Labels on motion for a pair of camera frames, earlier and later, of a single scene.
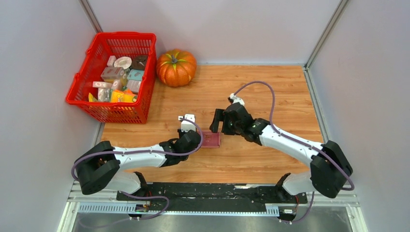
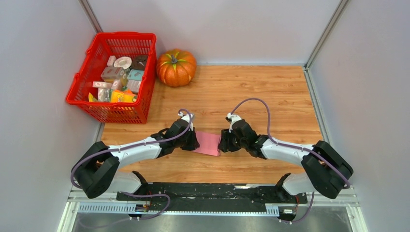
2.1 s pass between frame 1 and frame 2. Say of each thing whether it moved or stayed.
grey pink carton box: stayed
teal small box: stayed
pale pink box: stayed
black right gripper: moved
